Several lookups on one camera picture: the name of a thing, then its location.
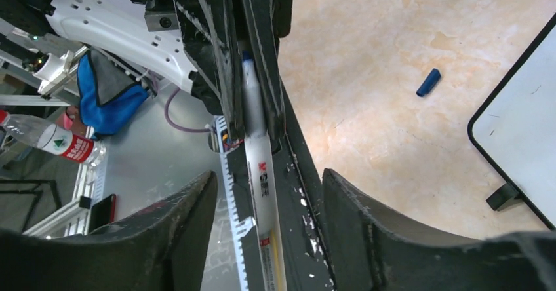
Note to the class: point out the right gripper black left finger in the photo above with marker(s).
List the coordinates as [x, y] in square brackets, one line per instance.
[161, 247]

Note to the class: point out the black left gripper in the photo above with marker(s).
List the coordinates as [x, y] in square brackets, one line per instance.
[209, 31]

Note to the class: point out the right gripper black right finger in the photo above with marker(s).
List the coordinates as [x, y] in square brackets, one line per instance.
[374, 247]

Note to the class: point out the white marker pen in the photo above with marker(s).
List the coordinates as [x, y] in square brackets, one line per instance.
[261, 178]

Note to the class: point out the white whiteboard black frame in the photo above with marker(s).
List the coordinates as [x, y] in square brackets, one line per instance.
[514, 130]

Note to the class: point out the blue marker cap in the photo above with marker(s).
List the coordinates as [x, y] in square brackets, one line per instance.
[429, 83]

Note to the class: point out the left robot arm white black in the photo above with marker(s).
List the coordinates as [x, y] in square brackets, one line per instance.
[119, 27]

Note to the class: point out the black smartphone red edge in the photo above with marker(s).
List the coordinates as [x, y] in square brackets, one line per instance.
[103, 212]

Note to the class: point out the blue cloth bag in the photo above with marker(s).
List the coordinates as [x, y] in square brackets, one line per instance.
[108, 97]

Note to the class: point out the plastic water bottle red label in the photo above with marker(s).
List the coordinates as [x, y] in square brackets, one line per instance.
[52, 138]

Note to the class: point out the white toothed cable rail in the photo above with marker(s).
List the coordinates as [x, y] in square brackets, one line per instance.
[238, 228]

